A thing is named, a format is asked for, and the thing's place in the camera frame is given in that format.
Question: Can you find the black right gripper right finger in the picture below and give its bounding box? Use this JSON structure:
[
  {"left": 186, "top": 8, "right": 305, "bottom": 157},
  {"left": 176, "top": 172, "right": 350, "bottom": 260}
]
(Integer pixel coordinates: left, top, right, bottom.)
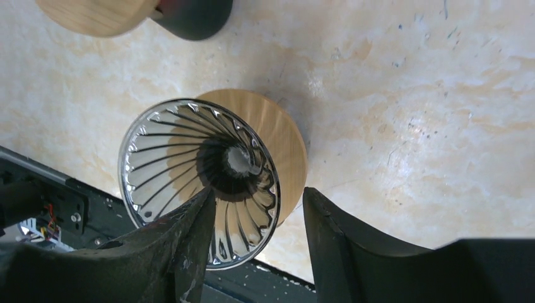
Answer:
[{"left": 303, "top": 187, "right": 534, "bottom": 302}]

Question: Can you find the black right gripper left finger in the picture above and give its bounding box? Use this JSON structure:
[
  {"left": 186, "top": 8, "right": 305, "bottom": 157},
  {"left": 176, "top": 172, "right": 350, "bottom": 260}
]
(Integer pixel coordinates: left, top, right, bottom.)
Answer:
[{"left": 1, "top": 188, "right": 216, "bottom": 302}]

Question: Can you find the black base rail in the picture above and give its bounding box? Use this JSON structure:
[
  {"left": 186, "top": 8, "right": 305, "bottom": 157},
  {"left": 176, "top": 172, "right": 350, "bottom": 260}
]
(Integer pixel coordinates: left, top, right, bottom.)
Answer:
[{"left": 1, "top": 148, "right": 317, "bottom": 302}]

